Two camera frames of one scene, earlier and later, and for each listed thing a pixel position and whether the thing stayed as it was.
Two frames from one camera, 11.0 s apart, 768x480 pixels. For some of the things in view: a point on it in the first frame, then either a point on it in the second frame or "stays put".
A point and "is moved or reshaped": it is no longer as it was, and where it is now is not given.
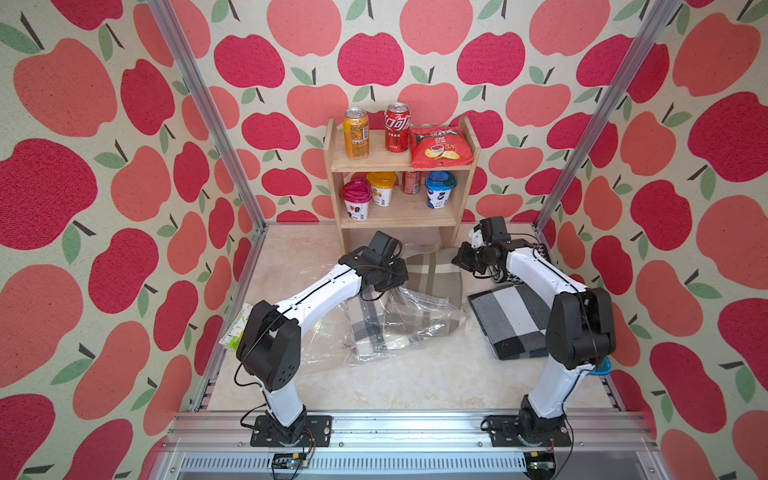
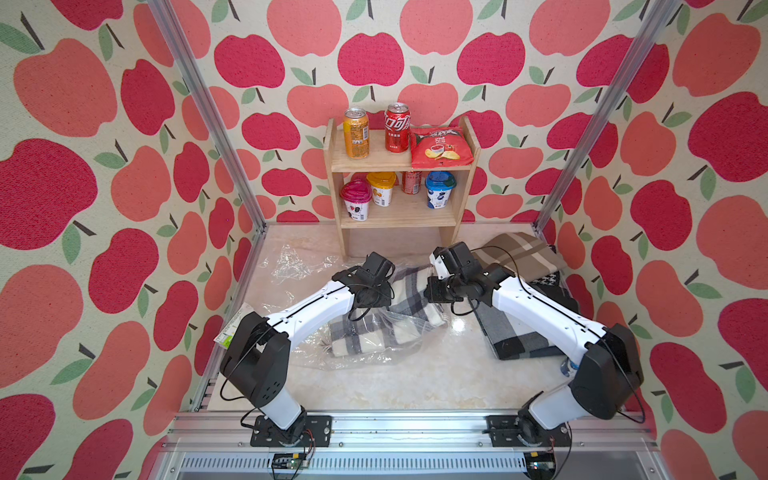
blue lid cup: x=439 y=185 stays put
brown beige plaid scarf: x=434 y=281 is moved or reshaped
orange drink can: x=356 y=133 stays put
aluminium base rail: x=410 y=445 stays put
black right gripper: x=462 y=258 → x=431 y=292
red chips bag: x=439 y=147 stays put
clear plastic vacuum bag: x=419 y=311 is moved or reshaped
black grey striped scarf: x=515 y=319 stays put
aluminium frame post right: x=612 y=101 stays put
